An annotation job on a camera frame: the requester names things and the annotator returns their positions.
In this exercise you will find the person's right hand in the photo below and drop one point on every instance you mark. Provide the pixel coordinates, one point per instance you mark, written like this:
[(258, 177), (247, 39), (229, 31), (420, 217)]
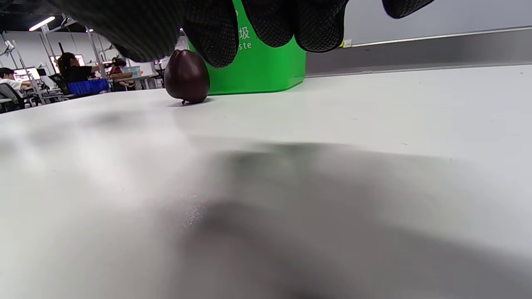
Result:
[(145, 25)]

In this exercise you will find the dark purple pepper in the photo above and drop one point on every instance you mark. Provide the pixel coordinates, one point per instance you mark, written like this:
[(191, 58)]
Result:
[(187, 79)]

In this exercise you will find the green food waste bin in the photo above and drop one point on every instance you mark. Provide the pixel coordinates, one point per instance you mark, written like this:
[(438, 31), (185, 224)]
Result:
[(266, 70)]

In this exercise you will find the black mesh office chair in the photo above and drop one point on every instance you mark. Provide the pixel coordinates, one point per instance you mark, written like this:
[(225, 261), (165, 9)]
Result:
[(10, 99)]

